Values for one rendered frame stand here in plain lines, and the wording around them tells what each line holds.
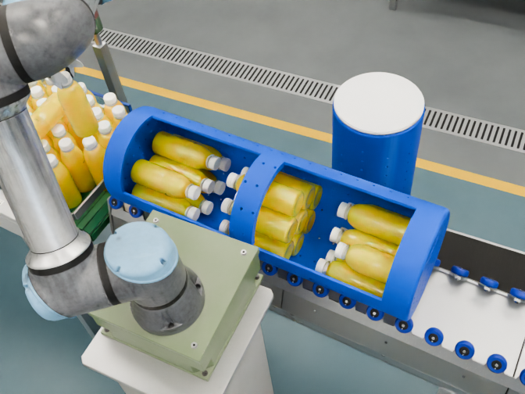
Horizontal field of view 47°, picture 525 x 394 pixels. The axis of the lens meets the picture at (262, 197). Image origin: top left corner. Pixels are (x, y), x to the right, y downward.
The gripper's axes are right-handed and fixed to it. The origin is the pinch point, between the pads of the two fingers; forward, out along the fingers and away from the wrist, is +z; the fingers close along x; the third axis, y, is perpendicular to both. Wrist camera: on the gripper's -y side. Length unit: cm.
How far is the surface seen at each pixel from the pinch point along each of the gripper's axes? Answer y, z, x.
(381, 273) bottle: 90, 23, -7
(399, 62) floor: 34, 141, 196
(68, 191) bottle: -6.5, 38.3, -10.8
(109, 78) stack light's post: -28, 41, 38
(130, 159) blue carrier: 13.1, 25.8, -0.3
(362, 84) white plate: 59, 33, 61
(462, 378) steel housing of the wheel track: 115, 47, -12
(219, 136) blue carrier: 39.3, 14.0, 8.8
